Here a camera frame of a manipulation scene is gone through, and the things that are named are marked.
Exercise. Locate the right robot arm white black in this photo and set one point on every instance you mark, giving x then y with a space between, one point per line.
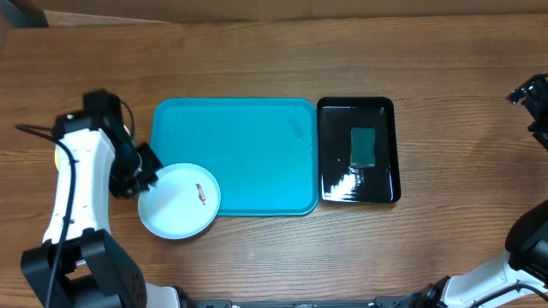
520 270

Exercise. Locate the light blue plate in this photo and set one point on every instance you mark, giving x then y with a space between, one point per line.
183 203

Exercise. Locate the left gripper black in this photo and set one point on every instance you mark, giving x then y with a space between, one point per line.
151 162

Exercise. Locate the yellow plate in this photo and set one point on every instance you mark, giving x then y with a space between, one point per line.
56 154

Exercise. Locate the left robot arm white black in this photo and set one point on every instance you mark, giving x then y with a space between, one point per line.
79 263

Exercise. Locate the cardboard panel at back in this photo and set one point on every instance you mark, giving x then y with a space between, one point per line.
280 10

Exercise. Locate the green yellow sponge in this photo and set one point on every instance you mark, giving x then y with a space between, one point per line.
362 147

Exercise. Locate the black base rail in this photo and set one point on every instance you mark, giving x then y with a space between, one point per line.
379 302

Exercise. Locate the black water tray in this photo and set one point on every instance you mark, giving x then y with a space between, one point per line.
342 182

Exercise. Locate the teal plastic tray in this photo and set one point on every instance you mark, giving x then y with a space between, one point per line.
263 152

